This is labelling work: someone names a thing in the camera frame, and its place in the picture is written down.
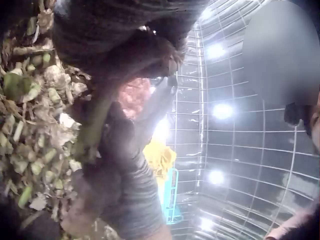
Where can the person's left hand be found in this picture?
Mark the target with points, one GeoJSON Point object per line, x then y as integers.
{"type": "Point", "coordinates": [112, 30]}

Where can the person's right hand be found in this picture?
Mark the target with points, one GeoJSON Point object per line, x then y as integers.
{"type": "Point", "coordinates": [135, 190]}

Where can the person's right fingers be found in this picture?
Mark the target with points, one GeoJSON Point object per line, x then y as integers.
{"type": "Point", "coordinates": [116, 130]}

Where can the person's left fingers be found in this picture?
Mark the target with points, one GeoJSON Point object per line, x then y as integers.
{"type": "Point", "coordinates": [150, 55]}

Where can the green vegetable stalk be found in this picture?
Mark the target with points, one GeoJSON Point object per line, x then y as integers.
{"type": "Point", "coordinates": [96, 120]}

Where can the grey knife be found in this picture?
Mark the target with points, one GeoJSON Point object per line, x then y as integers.
{"type": "Point", "coordinates": [162, 100]}

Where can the pink bag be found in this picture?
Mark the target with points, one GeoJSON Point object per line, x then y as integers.
{"type": "Point", "coordinates": [135, 97]}

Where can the yellow bag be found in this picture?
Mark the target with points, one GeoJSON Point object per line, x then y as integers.
{"type": "Point", "coordinates": [160, 157]}

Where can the turquoise plastic crate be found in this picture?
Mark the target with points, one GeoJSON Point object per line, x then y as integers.
{"type": "Point", "coordinates": [172, 180]}

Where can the pile of vegetable scraps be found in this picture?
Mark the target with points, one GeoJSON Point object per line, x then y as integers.
{"type": "Point", "coordinates": [37, 125]}

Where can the person's body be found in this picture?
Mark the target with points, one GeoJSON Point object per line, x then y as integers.
{"type": "Point", "coordinates": [300, 221]}

